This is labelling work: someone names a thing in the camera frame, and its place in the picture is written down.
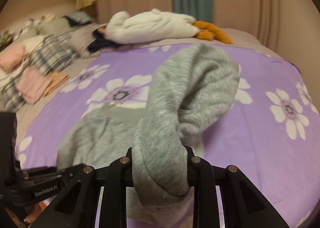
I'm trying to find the small plush toys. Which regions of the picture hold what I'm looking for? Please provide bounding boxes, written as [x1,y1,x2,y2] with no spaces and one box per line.
[20,13,57,34]

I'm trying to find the plaid blanket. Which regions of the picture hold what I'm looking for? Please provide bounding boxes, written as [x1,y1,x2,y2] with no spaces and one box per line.
[1,33,79,111]

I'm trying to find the folded pink garment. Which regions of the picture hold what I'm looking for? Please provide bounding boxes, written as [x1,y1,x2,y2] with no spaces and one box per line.
[16,66,52,104]

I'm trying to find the grey pillow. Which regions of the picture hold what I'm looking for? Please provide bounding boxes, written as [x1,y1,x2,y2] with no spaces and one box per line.
[36,17,72,36]

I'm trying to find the person left hand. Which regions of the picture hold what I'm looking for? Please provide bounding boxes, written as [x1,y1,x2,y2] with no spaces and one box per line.
[24,201,47,225]

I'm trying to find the purple floral bed sheet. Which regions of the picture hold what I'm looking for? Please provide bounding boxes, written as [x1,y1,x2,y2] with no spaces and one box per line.
[16,45,319,227]

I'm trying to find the striped pillow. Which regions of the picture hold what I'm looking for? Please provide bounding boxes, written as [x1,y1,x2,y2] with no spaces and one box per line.
[63,11,93,27]

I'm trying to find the grey New York sweatshirt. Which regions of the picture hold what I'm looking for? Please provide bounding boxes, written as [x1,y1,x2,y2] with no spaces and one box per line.
[56,44,240,227]

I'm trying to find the folded orange garment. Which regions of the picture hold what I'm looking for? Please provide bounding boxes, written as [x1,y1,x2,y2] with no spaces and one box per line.
[43,71,69,97]

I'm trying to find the white goose plush toy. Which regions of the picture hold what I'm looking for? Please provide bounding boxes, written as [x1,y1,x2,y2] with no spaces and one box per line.
[106,8,233,45]

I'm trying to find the dark navy garment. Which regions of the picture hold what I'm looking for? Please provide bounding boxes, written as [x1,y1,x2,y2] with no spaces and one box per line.
[87,30,122,53]

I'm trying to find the colourful patterned cloth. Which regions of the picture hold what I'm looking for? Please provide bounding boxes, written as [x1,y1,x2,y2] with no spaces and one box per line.
[0,31,14,51]

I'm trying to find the rolled pink garment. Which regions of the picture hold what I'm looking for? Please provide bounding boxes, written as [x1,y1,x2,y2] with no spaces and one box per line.
[1,43,28,72]

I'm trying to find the pink beige bed quilt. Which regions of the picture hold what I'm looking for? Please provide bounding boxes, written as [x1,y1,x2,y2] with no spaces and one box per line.
[17,29,280,143]

